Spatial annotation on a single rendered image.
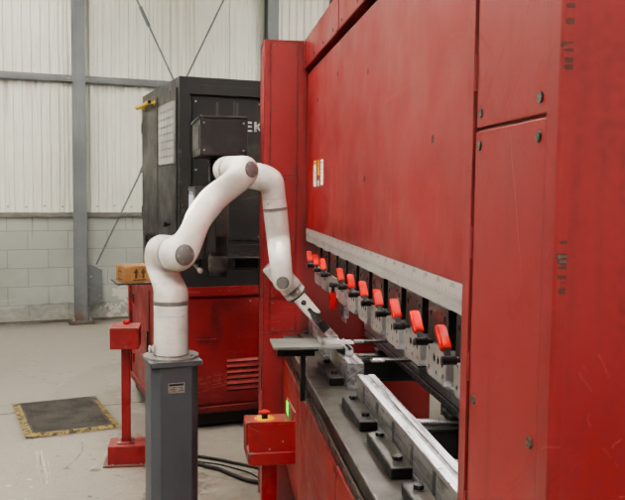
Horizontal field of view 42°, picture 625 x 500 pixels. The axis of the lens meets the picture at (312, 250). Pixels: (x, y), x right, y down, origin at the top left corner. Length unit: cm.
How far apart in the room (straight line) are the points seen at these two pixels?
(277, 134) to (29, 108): 629
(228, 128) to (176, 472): 184
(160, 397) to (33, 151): 732
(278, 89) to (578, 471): 333
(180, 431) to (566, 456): 221
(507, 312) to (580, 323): 11
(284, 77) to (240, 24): 661
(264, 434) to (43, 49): 778
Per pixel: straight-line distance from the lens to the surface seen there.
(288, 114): 394
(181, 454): 290
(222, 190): 286
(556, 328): 73
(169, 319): 280
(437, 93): 181
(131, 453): 487
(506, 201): 83
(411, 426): 220
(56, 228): 996
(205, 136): 406
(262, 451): 280
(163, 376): 281
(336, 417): 259
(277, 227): 300
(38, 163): 992
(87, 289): 990
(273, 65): 396
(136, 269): 521
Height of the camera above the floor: 158
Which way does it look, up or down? 4 degrees down
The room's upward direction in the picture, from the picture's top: 1 degrees clockwise
